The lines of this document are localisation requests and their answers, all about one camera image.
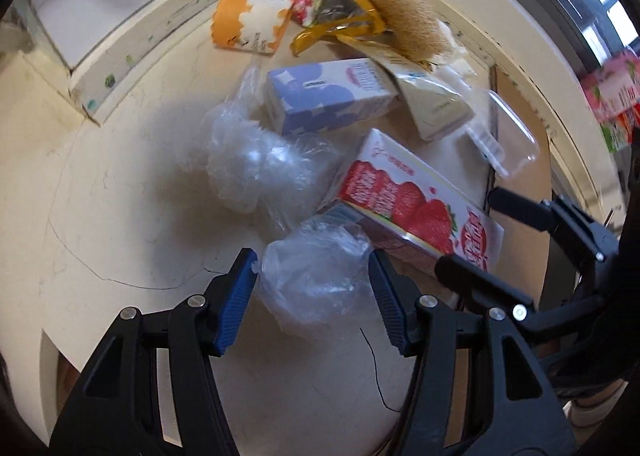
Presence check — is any blue and white carton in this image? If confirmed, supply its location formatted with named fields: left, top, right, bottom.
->
left=265, top=58, right=401, bottom=137

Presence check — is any large clear plastic bag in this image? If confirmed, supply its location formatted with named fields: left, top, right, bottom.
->
left=205, top=66, right=351, bottom=231

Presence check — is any yellow snack wrapper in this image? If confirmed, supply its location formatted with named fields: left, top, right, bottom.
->
left=292, top=0, right=388, bottom=56

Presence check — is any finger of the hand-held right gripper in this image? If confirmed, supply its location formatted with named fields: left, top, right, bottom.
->
left=487, top=188, right=621, bottom=261
left=435, top=255, right=601, bottom=331

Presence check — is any brown cardboard sheet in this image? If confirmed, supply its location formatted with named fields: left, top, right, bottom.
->
left=385, top=66, right=556, bottom=311

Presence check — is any brown fluffy brush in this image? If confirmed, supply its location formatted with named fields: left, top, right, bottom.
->
left=362, top=0, right=451, bottom=61

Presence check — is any orange and white snack packet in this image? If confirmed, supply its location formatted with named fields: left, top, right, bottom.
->
left=212, top=0, right=293, bottom=56

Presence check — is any clear plastic tray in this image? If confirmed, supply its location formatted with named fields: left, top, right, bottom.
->
left=465, top=88, right=541, bottom=179

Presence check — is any clear plastic packaging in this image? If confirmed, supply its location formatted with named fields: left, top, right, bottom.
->
left=370, top=43, right=476, bottom=141

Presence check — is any pink printed carton pack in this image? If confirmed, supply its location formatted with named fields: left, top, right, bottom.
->
left=580, top=50, right=640, bottom=153

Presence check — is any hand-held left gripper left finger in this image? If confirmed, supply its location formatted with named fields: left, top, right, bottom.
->
left=49, top=248, right=258, bottom=456

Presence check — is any black patterned wrapper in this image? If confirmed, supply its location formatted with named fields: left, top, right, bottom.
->
left=312, top=0, right=361, bottom=29

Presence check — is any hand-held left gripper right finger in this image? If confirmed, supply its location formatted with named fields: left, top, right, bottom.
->
left=369, top=250, right=576, bottom=456

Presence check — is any strawberry print drink carton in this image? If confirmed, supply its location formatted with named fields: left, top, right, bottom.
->
left=320, top=128, right=506, bottom=277

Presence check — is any white shoe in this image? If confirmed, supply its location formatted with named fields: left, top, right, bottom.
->
left=562, top=383, right=633, bottom=429

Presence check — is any small clear plastic bag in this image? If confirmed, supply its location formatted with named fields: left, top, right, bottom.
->
left=257, top=218, right=376, bottom=327

